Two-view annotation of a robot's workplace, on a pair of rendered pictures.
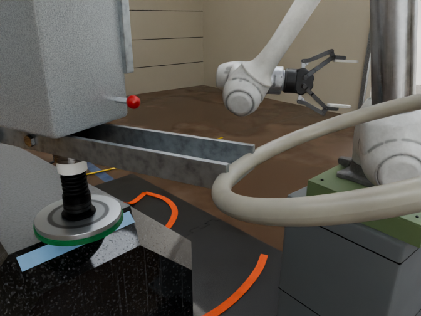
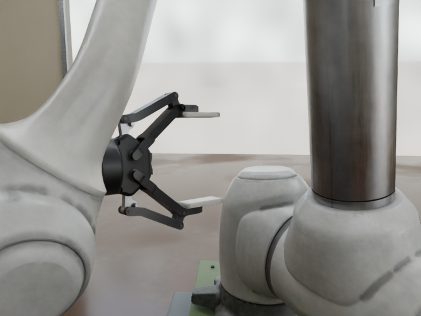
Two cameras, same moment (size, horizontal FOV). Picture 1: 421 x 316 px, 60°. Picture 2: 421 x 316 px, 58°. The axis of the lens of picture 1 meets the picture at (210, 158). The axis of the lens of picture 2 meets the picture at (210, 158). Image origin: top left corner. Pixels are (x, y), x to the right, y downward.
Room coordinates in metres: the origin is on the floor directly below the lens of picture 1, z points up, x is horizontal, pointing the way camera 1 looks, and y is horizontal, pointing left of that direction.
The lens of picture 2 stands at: (0.71, 0.01, 1.28)
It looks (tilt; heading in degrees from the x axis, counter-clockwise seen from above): 10 degrees down; 314
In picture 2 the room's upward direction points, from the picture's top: straight up
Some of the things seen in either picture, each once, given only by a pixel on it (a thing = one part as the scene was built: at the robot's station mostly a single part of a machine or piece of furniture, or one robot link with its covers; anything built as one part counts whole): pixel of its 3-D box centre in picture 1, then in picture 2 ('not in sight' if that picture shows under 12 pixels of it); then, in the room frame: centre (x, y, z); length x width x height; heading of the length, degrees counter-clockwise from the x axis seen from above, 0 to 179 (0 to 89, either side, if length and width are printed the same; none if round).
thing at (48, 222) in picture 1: (79, 215); not in sight; (0.83, 0.34, 0.89); 0.21 x 0.21 x 0.01
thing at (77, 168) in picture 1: (71, 163); not in sight; (0.83, 0.34, 1.04); 0.07 x 0.07 x 0.04
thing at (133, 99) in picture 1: (125, 101); not in sight; (0.83, 0.19, 1.19); 0.08 x 0.03 x 0.03; 61
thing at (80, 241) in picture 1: (79, 216); not in sight; (0.83, 0.34, 0.89); 0.22 x 0.22 x 0.04
